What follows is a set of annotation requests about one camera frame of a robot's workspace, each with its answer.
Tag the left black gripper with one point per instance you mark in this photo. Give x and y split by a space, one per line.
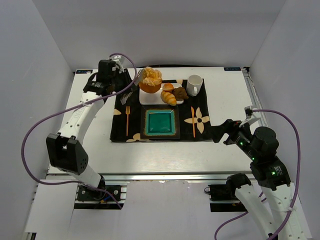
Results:
125 81

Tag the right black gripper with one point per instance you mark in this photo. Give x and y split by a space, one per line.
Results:
229 131

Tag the metal serving tongs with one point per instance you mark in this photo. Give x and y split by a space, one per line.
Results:
126 95

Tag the large sugared ring bread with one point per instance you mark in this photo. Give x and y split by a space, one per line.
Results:
151 80

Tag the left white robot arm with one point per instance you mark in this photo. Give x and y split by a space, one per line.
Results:
65 149

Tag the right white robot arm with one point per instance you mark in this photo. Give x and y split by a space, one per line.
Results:
279 221

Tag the white rectangular bread plate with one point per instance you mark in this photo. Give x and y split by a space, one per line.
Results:
146 98

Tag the orange plastic fork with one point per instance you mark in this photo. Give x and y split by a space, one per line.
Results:
127 112

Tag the orange plastic knife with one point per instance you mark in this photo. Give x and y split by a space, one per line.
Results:
193 121

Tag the black floral placemat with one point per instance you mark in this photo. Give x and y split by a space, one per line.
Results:
186 122

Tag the small round bun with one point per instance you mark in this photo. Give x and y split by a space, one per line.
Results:
168 87

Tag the croissant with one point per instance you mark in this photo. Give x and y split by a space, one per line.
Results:
168 98

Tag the brown chocolate muffin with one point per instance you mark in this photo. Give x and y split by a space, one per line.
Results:
180 93

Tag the teal square plate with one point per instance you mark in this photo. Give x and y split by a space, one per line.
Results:
160 122

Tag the white mug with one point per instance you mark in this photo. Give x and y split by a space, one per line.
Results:
194 84

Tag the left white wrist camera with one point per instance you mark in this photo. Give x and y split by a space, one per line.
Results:
119 61

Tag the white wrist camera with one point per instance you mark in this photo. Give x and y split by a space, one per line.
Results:
119 61
251 115

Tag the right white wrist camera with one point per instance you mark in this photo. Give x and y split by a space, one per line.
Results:
251 115

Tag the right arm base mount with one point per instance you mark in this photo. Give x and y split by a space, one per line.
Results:
222 196

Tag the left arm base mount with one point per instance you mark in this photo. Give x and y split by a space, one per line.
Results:
112 198

